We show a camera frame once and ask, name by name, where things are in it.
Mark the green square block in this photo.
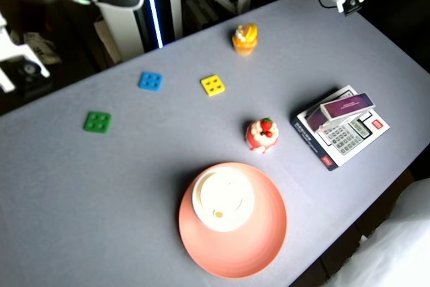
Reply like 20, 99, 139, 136
83, 111, 112, 134

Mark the white calculator box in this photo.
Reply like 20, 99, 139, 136
290, 84, 391, 171

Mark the strawberry toy cake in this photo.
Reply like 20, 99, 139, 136
244, 117, 280, 155

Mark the purple small box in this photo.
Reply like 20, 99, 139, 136
304, 92, 376, 132

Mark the grey table cloth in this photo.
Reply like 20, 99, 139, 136
0, 0, 430, 287

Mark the white pillar with blue light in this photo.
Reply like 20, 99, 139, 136
82, 0, 184, 54

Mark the white cloth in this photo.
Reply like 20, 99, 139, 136
322, 177, 430, 287

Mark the orange toy cupcake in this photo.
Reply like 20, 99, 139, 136
231, 23, 259, 56

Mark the pink round plate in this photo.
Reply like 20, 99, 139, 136
177, 161, 288, 280

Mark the white paper cup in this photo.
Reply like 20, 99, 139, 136
191, 165, 256, 233

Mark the blue square block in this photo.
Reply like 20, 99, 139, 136
138, 71, 164, 92

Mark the yellow square block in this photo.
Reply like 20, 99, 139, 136
200, 74, 226, 97

